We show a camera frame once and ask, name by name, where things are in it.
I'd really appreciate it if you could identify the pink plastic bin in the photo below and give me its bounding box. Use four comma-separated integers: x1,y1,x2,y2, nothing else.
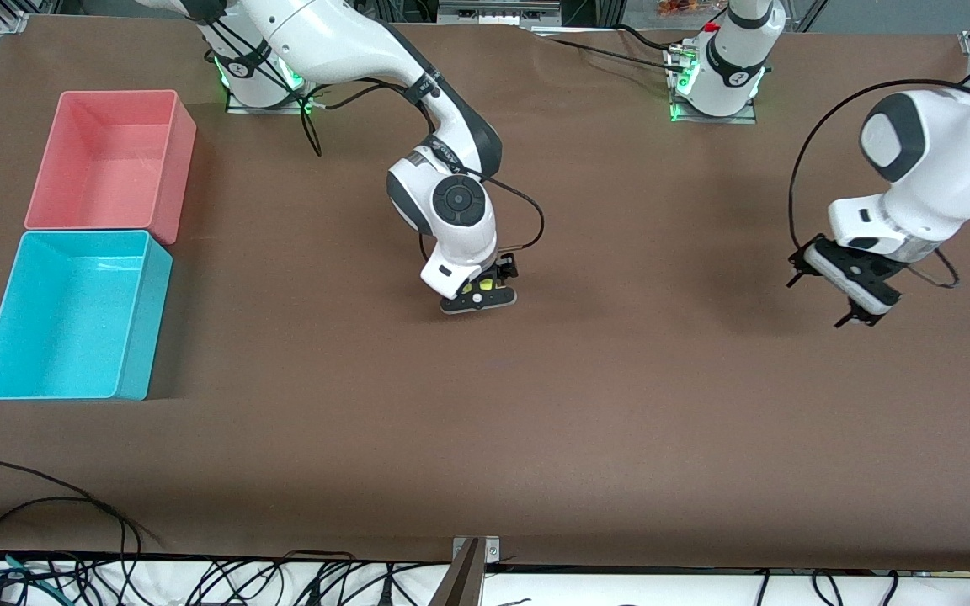
24,89,198,246

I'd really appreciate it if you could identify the blue plastic bin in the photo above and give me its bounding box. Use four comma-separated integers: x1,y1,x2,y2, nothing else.
0,229,174,401

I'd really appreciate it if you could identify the brown table cover sheet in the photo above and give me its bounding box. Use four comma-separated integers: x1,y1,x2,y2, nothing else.
0,15,970,573

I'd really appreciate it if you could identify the grey power strip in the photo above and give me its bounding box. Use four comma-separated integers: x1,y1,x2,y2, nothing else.
437,0,563,26

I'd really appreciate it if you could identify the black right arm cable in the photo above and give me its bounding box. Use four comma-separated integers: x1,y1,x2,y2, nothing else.
199,17,545,263

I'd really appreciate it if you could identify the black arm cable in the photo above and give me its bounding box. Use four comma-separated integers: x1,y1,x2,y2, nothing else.
199,17,545,263
788,0,970,290

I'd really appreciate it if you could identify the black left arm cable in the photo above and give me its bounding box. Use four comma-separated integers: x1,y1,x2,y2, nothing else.
788,0,970,290

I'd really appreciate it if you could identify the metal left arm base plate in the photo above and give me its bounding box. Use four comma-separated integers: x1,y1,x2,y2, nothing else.
669,46,759,125

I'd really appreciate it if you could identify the long black base cable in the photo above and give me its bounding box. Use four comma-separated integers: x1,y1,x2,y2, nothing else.
548,35,692,75

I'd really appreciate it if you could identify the short black base cable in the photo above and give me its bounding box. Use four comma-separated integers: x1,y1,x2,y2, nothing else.
616,24,680,53

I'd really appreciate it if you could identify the metal mounting bracket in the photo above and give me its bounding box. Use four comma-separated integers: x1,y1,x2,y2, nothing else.
451,535,503,566

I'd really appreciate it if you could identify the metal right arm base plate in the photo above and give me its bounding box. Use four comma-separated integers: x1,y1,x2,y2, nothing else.
227,34,322,114

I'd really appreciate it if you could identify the grey camera mount bar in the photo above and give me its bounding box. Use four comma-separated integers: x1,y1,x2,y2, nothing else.
428,539,486,606

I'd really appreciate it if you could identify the black cable tangle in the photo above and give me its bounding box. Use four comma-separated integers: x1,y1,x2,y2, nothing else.
0,551,452,606

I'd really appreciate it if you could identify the teal cable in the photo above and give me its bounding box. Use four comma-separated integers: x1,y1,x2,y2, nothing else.
0,549,56,594

